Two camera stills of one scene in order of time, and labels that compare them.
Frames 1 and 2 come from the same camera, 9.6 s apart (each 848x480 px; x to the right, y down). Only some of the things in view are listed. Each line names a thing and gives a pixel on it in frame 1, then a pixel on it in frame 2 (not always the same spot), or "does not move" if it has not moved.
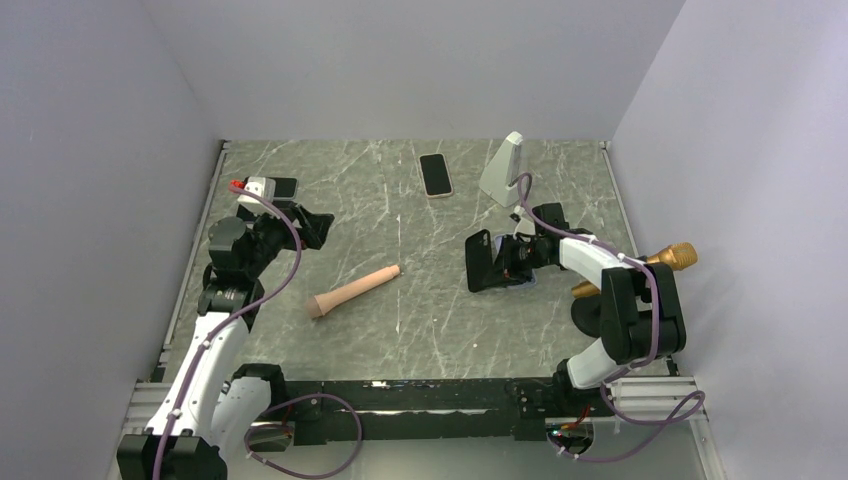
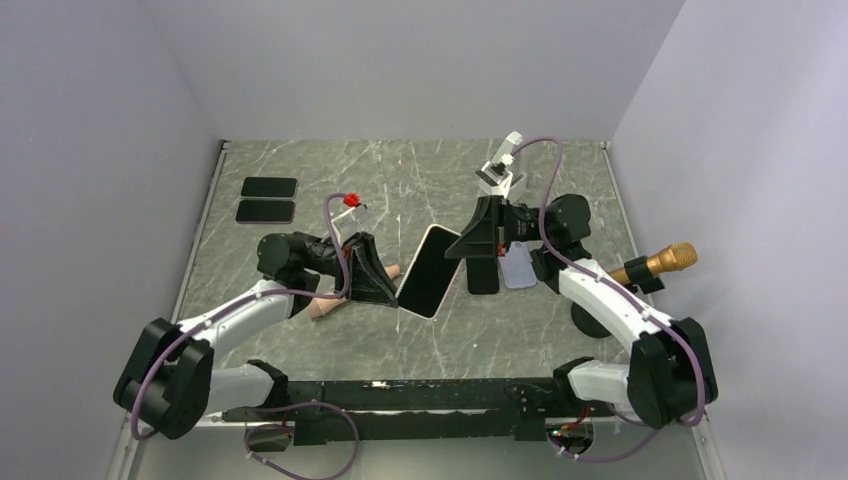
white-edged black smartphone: [436, 177] → [428, 274]
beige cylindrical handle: [316, 306] does not move
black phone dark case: [480, 269] does not move
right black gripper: [506, 271] → [489, 232]
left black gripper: [313, 225] → [368, 280]
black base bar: [318, 411] does not move
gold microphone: [681, 256] does not move
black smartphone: [285, 188] does not move
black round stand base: [586, 314] does not move
